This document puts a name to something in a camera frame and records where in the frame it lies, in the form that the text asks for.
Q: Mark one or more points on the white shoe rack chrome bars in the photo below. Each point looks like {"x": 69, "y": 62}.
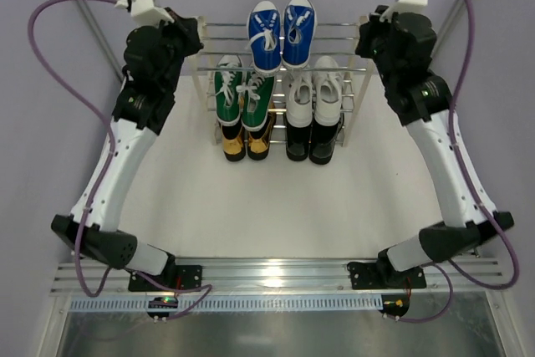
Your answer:
{"x": 333, "y": 49}

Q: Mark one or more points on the white sneaker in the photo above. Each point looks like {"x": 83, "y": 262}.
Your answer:
{"x": 328, "y": 83}
{"x": 298, "y": 91}

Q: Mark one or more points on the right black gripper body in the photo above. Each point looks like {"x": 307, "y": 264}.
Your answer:
{"x": 367, "y": 35}

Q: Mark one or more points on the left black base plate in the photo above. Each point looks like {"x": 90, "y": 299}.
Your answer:
{"x": 180, "y": 277}

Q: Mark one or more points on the left aluminium frame post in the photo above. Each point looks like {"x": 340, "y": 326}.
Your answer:
{"x": 98, "y": 35}

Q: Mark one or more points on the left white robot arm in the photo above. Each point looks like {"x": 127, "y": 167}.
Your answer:
{"x": 92, "y": 228}

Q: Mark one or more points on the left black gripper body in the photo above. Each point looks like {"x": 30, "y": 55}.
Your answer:
{"x": 189, "y": 33}

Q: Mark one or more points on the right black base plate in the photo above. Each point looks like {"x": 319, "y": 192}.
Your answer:
{"x": 376, "y": 275}

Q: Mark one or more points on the aluminium mounting rail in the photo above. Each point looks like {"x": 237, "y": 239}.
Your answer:
{"x": 255, "y": 275}

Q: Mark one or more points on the gold loafer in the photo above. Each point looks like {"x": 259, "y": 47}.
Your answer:
{"x": 259, "y": 141}
{"x": 233, "y": 144}

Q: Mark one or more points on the black leather shoe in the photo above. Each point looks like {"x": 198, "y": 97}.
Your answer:
{"x": 322, "y": 141}
{"x": 297, "y": 141}

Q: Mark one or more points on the green canvas sneaker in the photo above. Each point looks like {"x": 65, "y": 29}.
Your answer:
{"x": 226, "y": 82}
{"x": 256, "y": 91}

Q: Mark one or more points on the slotted grey cable duct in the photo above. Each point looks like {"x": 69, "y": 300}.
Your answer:
{"x": 215, "y": 303}

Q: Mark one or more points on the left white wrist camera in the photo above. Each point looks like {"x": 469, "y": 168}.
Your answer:
{"x": 145, "y": 12}

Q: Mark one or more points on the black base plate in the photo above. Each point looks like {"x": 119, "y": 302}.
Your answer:
{"x": 180, "y": 277}
{"x": 376, "y": 275}

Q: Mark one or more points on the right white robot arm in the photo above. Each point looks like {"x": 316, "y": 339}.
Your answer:
{"x": 468, "y": 217}

